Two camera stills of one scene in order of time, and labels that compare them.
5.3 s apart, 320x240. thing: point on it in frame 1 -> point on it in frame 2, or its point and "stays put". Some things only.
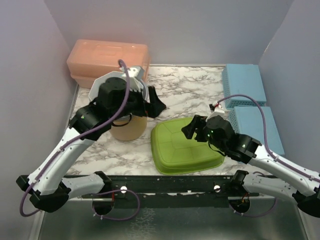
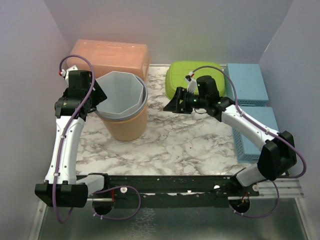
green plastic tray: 174,153 -> 176,73
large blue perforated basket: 245,79 stays put
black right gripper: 199,121 -> 175,105
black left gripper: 152,109 -> 98,96
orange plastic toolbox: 88,59 stays put
